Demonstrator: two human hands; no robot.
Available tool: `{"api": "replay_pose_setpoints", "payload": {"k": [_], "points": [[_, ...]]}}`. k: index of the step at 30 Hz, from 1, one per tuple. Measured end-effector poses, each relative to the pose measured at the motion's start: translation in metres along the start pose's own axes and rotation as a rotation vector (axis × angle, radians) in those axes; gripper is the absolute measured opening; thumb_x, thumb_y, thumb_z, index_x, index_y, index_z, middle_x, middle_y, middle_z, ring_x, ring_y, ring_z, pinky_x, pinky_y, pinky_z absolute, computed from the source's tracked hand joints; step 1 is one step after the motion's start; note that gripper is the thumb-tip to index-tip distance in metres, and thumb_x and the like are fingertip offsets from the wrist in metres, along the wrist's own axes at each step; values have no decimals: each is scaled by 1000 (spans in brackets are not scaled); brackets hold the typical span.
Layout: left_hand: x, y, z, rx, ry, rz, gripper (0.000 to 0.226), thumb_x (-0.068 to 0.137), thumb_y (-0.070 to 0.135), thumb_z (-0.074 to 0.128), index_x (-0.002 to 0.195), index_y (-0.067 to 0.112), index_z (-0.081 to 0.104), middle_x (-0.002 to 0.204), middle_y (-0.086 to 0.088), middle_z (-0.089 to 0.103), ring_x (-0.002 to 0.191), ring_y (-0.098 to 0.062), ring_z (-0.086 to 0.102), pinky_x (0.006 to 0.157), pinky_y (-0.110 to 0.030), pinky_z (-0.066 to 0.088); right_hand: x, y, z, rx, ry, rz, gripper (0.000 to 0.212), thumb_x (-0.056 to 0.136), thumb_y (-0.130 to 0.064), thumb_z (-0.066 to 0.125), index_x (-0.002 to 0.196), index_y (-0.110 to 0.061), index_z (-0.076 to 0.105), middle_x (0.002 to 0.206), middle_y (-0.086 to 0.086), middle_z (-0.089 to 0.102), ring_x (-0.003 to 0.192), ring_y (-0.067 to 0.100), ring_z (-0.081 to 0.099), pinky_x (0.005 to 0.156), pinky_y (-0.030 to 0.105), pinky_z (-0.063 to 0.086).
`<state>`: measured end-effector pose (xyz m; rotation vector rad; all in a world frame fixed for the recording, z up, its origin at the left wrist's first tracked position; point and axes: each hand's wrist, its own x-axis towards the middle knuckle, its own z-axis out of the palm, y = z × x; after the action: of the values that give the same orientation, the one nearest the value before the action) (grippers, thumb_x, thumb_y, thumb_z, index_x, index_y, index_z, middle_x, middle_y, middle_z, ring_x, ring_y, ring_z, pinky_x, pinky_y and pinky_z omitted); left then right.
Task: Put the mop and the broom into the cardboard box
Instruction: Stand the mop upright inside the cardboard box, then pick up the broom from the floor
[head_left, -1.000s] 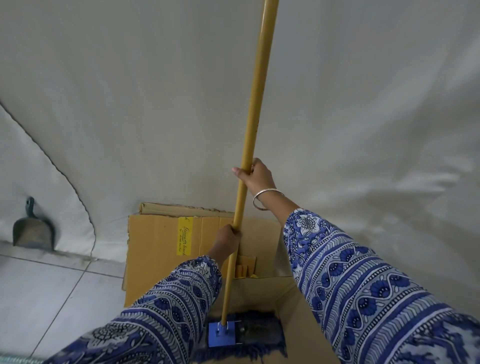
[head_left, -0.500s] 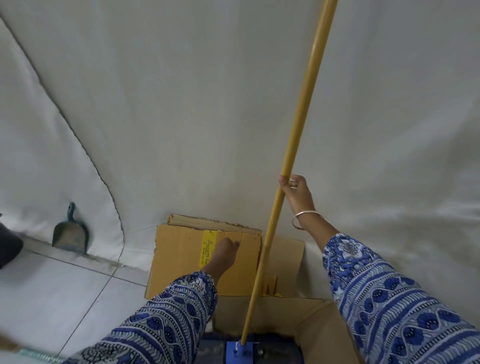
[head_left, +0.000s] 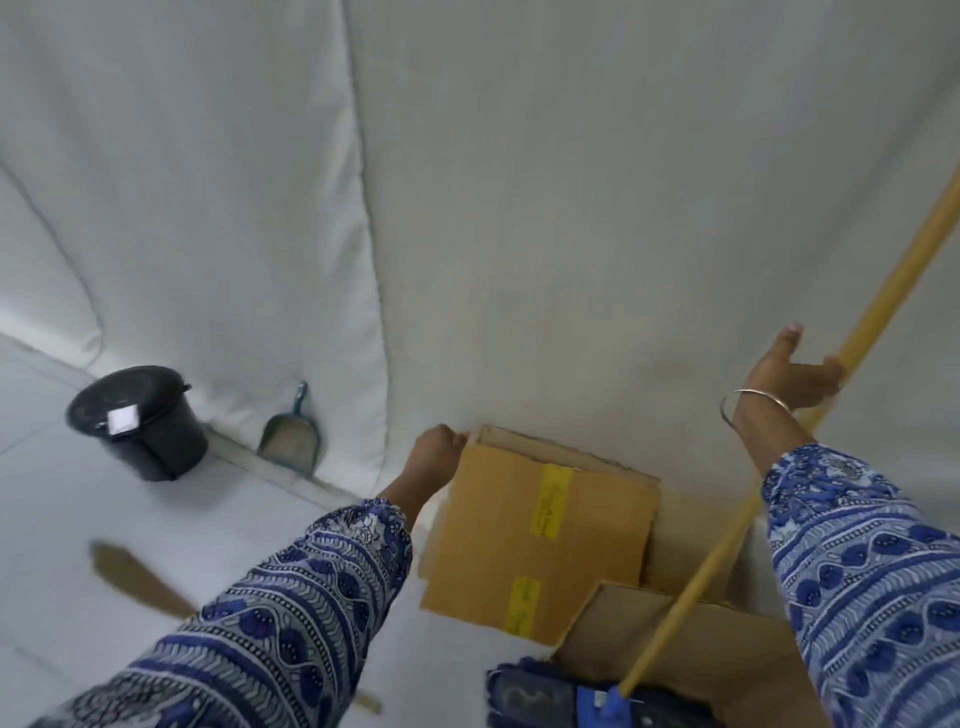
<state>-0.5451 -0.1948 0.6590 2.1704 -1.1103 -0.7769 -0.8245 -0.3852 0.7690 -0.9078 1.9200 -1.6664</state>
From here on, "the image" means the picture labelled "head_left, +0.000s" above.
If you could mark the person's right hand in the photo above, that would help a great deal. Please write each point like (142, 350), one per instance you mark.
(784, 379)

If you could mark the person's left hand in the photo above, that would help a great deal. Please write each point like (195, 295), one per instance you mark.
(429, 463)

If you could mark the person's right thumb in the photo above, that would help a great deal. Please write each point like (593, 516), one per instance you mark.
(787, 343)

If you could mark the person's left fingers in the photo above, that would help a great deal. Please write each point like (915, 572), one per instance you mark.
(452, 435)

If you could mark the cardboard sheet yellow tape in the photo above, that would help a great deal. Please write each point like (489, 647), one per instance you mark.
(525, 540)

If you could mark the person's left forearm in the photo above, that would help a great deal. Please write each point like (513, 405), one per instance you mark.
(270, 622)

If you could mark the person's right forearm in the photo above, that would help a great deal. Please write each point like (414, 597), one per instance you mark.
(855, 570)

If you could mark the silver bangle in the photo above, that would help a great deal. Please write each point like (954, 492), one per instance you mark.
(757, 393)

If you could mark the grey dustpan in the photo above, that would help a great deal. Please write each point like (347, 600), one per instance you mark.
(289, 442)

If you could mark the white fabric backdrop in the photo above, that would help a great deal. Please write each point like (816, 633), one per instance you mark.
(525, 225)

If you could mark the black bucket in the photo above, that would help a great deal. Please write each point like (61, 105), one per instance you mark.
(142, 427)

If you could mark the open cardboard box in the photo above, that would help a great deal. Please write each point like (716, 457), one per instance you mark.
(697, 652)

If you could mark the white paper piece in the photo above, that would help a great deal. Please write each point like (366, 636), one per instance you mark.
(122, 421)

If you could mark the brown broom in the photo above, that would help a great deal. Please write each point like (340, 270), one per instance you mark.
(131, 574)

